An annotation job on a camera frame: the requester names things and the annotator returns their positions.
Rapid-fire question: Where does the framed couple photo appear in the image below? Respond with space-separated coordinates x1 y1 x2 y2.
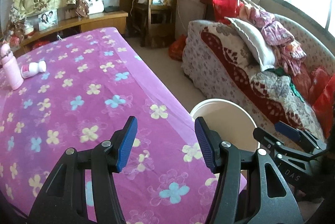
38 9 58 31

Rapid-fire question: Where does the white pillow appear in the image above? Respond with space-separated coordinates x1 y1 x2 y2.
226 17 277 72

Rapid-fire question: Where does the wooden chair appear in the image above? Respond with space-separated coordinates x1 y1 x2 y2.
131 0 177 48

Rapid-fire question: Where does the pink clothes pile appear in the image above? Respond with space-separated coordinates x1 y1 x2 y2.
238 0 307 77

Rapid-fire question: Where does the red patterned blanket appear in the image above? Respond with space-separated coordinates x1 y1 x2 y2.
200 27 315 132

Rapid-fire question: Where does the white trash bucket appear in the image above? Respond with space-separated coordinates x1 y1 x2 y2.
190 98 260 151

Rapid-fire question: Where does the orange red floor bag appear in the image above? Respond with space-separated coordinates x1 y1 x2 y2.
168 34 187 61

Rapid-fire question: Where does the pink floral tablecloth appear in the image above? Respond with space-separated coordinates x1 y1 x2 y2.
1 27 218 223

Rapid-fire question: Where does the white pink-label plastic bottle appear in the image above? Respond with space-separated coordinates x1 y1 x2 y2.
21 60 46 79

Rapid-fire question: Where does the pink thermos bottle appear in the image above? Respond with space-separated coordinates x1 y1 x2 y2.
1 43 24 90

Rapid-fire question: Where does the wooden sideboard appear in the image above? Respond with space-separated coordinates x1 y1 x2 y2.
14 10 128 58

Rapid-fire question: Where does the floral covered sofa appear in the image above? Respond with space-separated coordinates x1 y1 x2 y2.
182 20 325 145

